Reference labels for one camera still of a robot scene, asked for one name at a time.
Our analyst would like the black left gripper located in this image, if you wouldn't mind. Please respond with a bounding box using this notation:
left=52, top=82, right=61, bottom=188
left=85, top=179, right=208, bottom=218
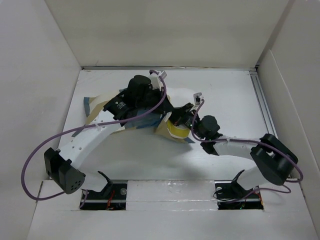
left=136, top=87, right=175, bottom=115

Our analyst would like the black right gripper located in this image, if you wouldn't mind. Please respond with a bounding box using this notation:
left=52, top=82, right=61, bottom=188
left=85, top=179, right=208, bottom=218
left=166, top=102, right=205, bottom=140

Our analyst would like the plaid beige blue pillowcase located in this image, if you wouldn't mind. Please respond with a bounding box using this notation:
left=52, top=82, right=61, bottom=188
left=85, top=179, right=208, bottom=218
left=71, top=86, right=197, bottom=145

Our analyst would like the white pillow yellow edge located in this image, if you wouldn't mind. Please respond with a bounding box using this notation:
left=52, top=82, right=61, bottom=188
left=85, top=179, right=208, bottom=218
left=166, top=120, right=190, bottom=139

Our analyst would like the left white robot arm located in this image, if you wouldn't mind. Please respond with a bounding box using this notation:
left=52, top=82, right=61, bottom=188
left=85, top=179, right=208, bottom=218
left=44, top=70, right=173, bottom=195

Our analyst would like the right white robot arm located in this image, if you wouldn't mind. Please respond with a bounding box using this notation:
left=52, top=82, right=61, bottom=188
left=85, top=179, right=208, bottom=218
left=165, top=103, right=298, bottom=202

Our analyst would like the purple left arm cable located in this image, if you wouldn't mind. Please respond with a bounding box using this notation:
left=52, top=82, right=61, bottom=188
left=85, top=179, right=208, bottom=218
left=20, top=69, right=168, bottom=210

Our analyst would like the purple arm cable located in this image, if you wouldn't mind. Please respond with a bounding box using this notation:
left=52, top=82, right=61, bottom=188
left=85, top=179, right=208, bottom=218
left=20, top=69, right=168, bottom=210
left=191, top=98, right=305, bottom=203

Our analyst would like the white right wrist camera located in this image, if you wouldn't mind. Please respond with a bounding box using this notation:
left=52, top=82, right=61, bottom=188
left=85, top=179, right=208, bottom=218
left=193, top=92, right=204, bottom=106

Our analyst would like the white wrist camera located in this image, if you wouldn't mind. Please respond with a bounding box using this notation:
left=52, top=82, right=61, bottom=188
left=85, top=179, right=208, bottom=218
left=193, top=92, right=204, bottom=106
left=148, top=70, right=167, bottom=90

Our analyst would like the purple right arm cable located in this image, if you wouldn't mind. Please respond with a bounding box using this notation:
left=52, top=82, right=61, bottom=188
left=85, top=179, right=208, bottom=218
left=191, top=98, right=305, bottom=203

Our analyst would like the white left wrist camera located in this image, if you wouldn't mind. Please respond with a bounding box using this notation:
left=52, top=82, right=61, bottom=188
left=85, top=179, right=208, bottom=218
left=148, top=70, right=167, bottom=90

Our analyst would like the aluminium rail right side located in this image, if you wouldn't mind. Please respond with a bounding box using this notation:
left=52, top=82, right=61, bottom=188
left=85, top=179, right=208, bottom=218
left=249, top=69, right=278, bottom=137

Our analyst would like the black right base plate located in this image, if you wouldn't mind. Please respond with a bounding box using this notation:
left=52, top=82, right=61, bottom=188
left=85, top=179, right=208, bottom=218
left=212, top=170, right=264, bottom=210

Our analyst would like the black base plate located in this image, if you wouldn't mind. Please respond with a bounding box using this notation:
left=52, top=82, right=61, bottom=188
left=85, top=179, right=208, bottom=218
left=212, top=170, right=264, bottom=210
left=79, top=181, right=128, bottom=211

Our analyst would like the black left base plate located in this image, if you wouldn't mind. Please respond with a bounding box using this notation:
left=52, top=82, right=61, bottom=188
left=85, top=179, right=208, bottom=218
left=79, top=181, right=128, bottom=211

